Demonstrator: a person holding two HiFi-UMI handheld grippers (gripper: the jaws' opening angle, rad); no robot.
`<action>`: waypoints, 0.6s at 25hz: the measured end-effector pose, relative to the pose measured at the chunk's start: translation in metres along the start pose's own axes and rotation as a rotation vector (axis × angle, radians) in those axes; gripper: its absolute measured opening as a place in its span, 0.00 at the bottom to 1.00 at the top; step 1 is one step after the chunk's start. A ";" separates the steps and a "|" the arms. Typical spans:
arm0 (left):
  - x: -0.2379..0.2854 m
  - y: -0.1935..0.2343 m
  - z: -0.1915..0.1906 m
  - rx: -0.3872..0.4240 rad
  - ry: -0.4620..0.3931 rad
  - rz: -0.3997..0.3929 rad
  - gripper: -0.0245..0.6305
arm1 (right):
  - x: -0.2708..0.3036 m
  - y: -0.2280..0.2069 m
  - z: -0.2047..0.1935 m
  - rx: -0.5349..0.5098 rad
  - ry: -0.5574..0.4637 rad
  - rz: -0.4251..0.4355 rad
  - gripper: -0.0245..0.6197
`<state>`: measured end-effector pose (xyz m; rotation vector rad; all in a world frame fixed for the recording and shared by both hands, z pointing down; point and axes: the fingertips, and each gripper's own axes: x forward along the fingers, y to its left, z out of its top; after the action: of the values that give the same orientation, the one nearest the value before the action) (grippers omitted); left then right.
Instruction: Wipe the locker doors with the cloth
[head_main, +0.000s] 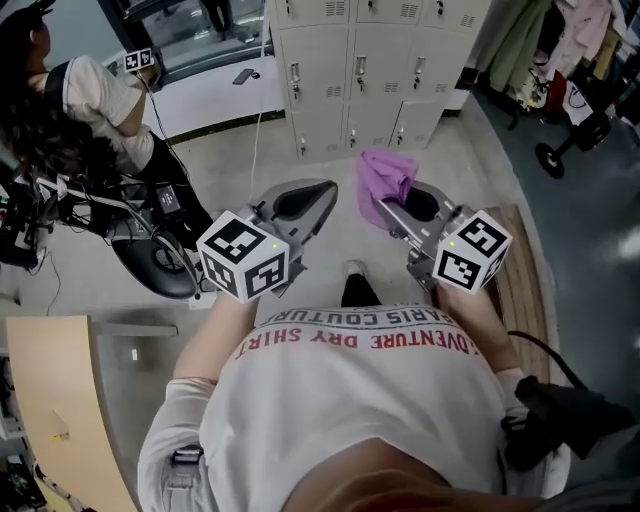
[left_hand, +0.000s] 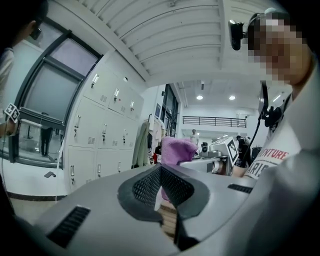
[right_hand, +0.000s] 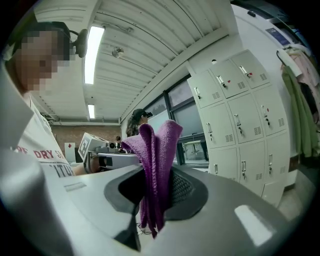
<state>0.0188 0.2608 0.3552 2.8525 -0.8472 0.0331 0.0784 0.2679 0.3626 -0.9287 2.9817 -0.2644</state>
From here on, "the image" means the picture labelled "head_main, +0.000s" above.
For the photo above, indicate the light wooden table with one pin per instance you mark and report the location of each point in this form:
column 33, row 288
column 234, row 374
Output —
column 55, row 380

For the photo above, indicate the black framed glass window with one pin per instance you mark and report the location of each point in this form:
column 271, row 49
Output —
column 210, row 47

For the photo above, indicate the dark smartphone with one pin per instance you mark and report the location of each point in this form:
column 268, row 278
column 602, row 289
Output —
column 243, row 76

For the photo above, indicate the person's black trouser leg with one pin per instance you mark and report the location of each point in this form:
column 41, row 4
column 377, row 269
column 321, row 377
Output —
column 359, row 292

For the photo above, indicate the black waist bag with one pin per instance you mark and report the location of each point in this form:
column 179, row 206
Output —
column 560, row 415

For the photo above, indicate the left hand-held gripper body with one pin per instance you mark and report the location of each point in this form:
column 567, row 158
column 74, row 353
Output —
column 240, row 250

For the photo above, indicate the red bag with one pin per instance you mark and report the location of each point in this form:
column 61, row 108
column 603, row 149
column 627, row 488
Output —
column 557, row 92

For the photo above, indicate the beige metal locker cabinet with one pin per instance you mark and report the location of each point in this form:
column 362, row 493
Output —
column 380, row 60

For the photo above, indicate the white power strip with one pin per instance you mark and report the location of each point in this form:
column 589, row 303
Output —
column 201, row 301

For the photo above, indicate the black box with white label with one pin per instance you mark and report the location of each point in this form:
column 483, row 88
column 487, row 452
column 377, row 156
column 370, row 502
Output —
column 168, row 198

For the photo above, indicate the white window ledge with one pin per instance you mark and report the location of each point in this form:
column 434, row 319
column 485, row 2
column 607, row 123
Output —
column 210, row 105

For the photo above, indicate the person's white shoe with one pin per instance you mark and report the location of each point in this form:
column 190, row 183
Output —
column 356, row 267

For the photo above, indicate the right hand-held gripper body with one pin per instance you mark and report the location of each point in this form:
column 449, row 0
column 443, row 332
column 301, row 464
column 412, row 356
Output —
column 470, row 250

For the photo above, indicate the black wheeled stand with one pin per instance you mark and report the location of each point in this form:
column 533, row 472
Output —
column 550, row 160

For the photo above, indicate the person's left forearm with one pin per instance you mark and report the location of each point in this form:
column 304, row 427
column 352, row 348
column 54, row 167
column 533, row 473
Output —
column 210, row 340

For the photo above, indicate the white printed bag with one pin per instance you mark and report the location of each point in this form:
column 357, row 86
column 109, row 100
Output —
column 580, row 102

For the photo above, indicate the purple wiping cloth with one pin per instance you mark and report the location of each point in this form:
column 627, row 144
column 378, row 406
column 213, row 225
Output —
column 380, row 175

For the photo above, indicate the person's right forearm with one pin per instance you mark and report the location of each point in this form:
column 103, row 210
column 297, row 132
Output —
column 475, row 325

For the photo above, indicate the pink hanging garment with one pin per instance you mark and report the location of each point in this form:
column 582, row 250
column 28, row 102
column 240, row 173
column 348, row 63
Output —
column 580, row 35

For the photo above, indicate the person's white printed shirt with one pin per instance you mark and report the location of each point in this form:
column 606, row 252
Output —
column 350, row 400

